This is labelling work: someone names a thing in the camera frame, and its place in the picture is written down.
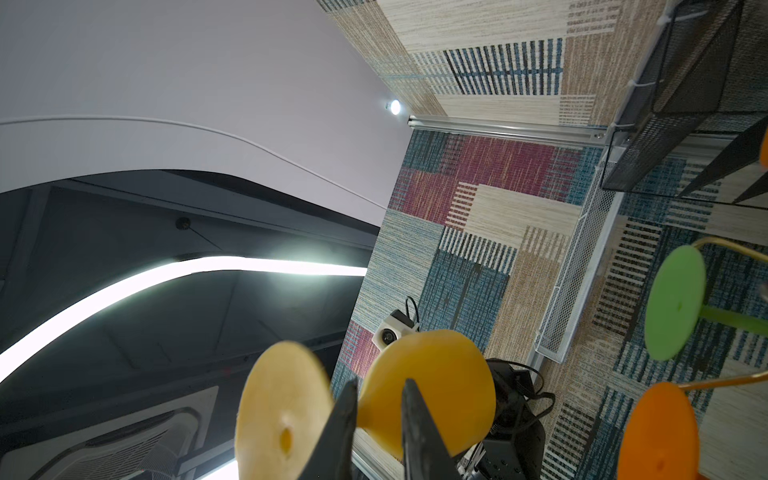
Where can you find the white mesh wall basket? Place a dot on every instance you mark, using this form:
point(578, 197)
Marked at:
point(578, 271)

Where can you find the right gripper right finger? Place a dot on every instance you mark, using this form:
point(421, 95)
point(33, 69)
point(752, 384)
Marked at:
point(425, 456)

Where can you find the yellow wine glass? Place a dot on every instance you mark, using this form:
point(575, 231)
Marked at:
point(287, 401)

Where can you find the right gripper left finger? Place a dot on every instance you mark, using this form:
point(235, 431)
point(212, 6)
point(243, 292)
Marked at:
point(331, 459)

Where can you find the back orange wine glass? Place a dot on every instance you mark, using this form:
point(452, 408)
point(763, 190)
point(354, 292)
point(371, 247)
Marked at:
point(763, 153)

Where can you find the gold wire glass rack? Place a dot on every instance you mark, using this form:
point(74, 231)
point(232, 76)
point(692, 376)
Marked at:
point(732, 319)

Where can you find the curved ceiling light strip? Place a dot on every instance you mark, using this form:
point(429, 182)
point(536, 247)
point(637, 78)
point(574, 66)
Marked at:
point(181, 314)

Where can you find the black mesh shelf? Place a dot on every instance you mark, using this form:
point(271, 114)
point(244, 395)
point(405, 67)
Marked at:
point(702, 86)

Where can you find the green wine glass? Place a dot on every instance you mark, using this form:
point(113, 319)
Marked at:
point(673, 307)

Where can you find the orange wine glass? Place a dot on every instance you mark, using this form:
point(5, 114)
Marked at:
point(661, 439)
point(763, 153)

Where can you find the front orange wine glass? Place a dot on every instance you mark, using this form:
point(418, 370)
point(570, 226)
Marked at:
point(661, 439)

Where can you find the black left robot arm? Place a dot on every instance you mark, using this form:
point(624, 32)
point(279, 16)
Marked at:
point(514, 447)

